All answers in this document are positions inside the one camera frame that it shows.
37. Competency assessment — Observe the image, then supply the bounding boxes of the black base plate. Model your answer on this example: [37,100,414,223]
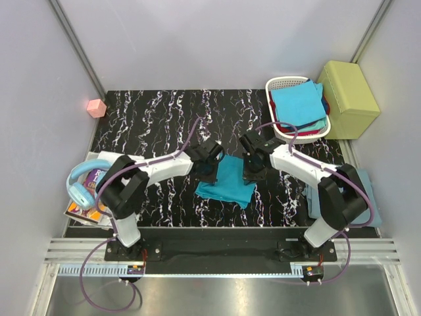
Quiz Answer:
[105,228,337,263]

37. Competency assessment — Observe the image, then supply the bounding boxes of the pink cube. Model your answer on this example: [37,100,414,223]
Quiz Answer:
[86,99,107,119]

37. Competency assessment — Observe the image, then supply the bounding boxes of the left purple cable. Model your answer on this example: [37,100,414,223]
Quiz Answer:
[80,117,209,312]

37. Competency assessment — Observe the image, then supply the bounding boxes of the red shirt in basket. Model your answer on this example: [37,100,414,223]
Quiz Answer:
[268,95,331,136]

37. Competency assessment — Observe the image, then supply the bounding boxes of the light blue headphones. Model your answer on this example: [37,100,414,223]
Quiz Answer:
[66,159,111,210]

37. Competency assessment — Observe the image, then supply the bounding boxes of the white perforated laundry basket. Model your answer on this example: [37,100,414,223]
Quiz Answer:
[265,75,332,144]

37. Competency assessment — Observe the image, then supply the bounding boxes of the stack of papers and books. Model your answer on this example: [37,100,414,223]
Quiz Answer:
[63,150,145,230]

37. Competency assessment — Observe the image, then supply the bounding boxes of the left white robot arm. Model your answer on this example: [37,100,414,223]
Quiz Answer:
[95,138,225,261]

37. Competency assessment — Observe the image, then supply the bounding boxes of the light blue shirt in basket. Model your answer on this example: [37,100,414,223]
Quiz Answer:
[271,80,326,127]

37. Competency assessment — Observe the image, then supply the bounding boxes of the teal t shirt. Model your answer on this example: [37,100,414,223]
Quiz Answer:
[195,155,256,209]

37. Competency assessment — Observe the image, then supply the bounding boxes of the green storage box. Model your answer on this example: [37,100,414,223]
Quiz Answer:
[318,61,381,140]

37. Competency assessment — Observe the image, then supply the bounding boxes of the purple cable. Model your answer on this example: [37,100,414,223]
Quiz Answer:
[255,121,376,284]
[80,117,209,312]

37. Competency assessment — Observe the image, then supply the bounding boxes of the folded grey-blue t shirt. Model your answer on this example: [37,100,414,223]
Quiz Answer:
[303,167,382,228]

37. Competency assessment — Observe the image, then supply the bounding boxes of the aluminium rail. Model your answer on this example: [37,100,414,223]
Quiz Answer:
[44,238,401,265]

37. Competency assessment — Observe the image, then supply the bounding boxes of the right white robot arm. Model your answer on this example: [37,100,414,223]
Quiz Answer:
[239,131,373,261]

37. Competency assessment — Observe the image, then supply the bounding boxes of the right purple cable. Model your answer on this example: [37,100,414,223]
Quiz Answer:
[255,121,376,284]

